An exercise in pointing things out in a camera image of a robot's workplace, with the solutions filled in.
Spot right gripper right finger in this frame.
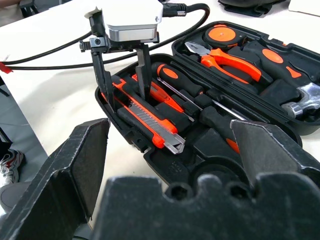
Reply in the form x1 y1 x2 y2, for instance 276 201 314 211
230 119 320 186

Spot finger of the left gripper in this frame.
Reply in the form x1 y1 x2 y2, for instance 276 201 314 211
90 50 117 114
135 43 152 101

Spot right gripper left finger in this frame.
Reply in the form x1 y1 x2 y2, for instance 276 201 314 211
0 118 111 240

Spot orange voltage tester pen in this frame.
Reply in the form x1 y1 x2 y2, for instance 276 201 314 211
131 73 196 123

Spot orange black handled screwdriver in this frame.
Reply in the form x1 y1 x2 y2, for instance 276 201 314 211
156 77 242 154
155 63 250 122

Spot orange black utility knife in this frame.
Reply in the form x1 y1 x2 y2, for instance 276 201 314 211
110 77 187 156

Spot black plastic tool case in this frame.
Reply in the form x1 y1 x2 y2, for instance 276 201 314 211
94 21 320 193

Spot dark rounded shape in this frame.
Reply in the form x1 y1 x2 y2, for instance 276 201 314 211
0 180 31 214

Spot white red sneaker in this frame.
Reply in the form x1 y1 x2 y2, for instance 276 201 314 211
0 148 25 187

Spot orange black tape measure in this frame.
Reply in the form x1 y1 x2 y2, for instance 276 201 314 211
203 23 247 49

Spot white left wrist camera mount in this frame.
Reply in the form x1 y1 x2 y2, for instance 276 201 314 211
84 0 165 42

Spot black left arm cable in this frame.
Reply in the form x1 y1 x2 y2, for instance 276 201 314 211
0 2 211 71

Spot orange handled pliers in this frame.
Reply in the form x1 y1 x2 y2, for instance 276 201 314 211
184 40 274 85

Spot claw hammer black orange handle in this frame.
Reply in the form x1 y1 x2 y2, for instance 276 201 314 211
247 41 320 121

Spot red cable tie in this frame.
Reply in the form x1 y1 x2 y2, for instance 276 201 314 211
0 60 14 74

